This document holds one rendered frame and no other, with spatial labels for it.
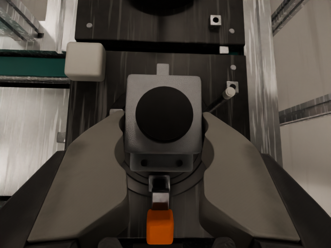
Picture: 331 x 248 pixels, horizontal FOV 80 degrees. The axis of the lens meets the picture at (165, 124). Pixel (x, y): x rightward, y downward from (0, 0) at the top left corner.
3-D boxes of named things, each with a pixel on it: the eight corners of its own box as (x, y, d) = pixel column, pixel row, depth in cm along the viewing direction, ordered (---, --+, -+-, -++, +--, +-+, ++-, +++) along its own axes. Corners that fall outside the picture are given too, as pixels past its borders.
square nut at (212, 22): (219, 29, 28) (221, 25, 27) (208, 29, 28) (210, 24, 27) (218, 19, 29) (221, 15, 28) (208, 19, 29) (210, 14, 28)
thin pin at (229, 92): (208, 116, 24) (236, 96, 16) (202, 116, 24) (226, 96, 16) (208, 110, 24) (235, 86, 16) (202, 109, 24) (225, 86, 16)
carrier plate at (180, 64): (248, 232, 26) (257, 238, 24) (63, 232, 25) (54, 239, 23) (240, 61, 30) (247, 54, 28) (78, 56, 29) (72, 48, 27)
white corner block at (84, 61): (108, 86, 28) (100, 75, 24) (75, 85, 28) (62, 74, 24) (110, 56, 29) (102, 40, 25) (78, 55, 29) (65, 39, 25)
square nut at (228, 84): (236, 95, 27) (239, 93, 26) (224, 95, 27) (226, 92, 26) (235, 83, 27) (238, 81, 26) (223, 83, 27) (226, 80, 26)
